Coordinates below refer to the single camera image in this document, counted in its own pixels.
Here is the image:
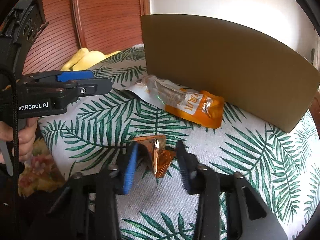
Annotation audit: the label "small orange snack packet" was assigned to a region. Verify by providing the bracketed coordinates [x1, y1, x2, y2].
[134, 135, 176, 179]

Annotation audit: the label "person left hand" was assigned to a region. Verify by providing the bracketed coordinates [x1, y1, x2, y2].
[1, 118, 38, 162]

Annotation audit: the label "yellow plush toy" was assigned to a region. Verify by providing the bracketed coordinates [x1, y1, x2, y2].
[61, 48, 119, 71]

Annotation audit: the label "palm leaf bed sheet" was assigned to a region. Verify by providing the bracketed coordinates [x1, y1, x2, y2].
[40, 45, 319, 239]

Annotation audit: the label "wooden wardrobe doors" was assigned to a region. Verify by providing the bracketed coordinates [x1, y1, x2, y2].
[0, 0, 151, 75]

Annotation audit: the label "orange clear snack packet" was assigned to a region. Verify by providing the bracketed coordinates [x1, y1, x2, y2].
[125, 75, 225, 129]

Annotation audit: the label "brown cardboard box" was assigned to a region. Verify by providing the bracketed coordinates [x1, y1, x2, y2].
[141, 14, 319, 133]

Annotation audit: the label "black braided cable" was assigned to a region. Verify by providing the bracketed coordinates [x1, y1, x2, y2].
[0, 64, 21, 205]

